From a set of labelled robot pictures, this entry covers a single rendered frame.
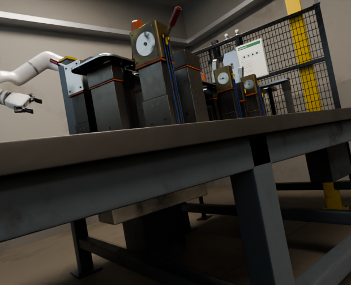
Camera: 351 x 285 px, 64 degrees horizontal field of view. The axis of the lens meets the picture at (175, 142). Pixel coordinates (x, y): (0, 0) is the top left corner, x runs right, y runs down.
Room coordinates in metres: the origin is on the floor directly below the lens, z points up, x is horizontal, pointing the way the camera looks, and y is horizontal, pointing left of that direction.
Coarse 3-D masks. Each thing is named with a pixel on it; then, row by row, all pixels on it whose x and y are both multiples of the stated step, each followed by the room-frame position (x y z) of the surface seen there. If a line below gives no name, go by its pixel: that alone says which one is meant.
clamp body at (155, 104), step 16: (144, 32) 0.85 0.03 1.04; (160, 32) 0.84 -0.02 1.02; (144, 48) 0.86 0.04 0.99; (160, 48) 0.83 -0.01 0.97; (144, 64) 0.86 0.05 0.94; (160, 64) 0.84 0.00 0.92; (144, 80) 0.88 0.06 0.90; (160, 80) 0.85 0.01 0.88; (144, 96) 0.88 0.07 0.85; (160, 96) 0.85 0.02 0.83; (176, 96) 0.86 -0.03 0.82; (144, 112) 0.88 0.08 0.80; (160, 112) 0.85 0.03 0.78; (176, 112) 0.85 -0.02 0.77
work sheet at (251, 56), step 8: (256, 40) 2.26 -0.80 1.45; (240, 48) 2.34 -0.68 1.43; (248, 48) 2.30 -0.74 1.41; (256, 48) 2.27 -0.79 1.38; (240, 56) 2.34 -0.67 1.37; (248, 56) 2.31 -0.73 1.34; (256, 56) 2.27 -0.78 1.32; (264, 56) 2.24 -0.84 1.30; (240, 64) 2.35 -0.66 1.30; (248, 64) 2.32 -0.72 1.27; (256, 64) 2.28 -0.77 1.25; (264, 64) 2.25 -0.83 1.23; (248, 72) 2.32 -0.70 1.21; (256, 72) 2.29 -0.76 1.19; (264, 72) 2.25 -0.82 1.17
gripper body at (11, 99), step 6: (6, 96) 1.51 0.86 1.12; (12, 96) 1.52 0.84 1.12; (18, 96) 1.53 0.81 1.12; (24, 96) 1.54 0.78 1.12; (6, 102) 1.50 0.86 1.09; (12, 102) 1.50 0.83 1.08; (18, 102) 1.50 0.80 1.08; (24, 102) 1.52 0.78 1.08; (30, 102) 1.59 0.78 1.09; (12, 108) 1.52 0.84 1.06; (18, 108) 1.52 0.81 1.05
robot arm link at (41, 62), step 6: (42, 54) 1.63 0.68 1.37; (48, 54) 1.64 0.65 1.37; (54, 54) 1.66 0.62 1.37; (30, 60) 1.61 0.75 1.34; (36, 60) 1.61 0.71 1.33; (42, 60) 1.62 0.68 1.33; (48, 60) 1.63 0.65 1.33; (36, 66) 1.60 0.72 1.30; (42, 66) 1.63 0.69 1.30; (48, 66) 1.65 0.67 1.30; (54, 66) 1.65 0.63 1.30
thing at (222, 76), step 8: (216, 72) 1.44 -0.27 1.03; (224, 72) 1.42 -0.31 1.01; (232, 72) 1.43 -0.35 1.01; (216, 80) 1.44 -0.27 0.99; (224, 80) 1.42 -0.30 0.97; (232, 80) 1.41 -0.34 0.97; (216, 88) 1.45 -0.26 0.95; (224, 88) 1.42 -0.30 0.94; (232, 88) 1.40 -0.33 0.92; (224, 96) 1.43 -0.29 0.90; (232, 96) 1.41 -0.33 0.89; (224, 104) 1.44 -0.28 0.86; (232, 104) 1.42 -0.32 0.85; (224, 112) 1.44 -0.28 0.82; (232, 112) 1.42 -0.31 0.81; (240, 112) 1.43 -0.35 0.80
